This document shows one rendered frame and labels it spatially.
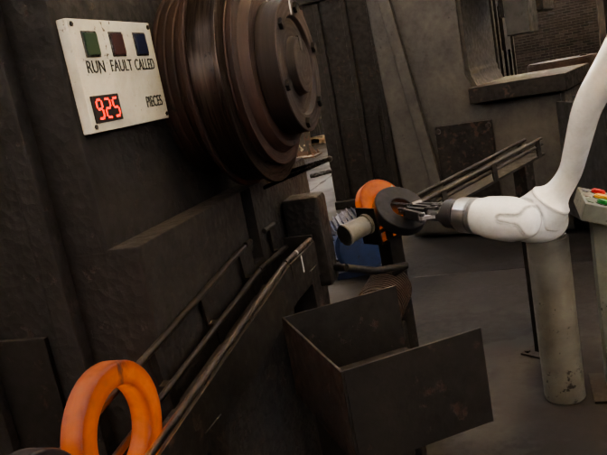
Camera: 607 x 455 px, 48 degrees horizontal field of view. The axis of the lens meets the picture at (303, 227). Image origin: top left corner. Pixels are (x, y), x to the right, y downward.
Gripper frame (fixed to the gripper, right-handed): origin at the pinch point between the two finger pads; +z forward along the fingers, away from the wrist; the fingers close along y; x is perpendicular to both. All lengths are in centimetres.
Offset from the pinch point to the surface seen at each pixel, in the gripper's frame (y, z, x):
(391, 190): 1.6, 4.3, 4.4
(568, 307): 38, -24, -38
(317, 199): -26.1, 2.5, 9.3
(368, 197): -3.5, 8.3, 3.7
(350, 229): -16.0, 3.3, -1.7
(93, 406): -108, -51, 7
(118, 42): -78, -16, 52
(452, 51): 187, 130, 33
